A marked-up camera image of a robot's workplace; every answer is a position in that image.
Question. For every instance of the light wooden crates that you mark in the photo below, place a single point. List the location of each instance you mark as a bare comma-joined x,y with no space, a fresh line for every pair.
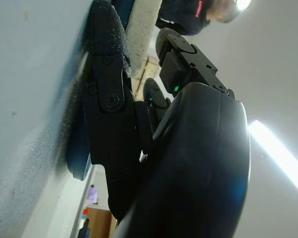
144,72

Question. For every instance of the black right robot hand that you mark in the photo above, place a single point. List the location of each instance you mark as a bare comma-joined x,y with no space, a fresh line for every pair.
188,153

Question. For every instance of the ceiling light strip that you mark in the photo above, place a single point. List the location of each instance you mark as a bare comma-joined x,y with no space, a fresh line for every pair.
278,153

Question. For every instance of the standing person in black clothes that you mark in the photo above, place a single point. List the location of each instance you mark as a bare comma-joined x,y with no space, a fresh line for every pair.
183,17

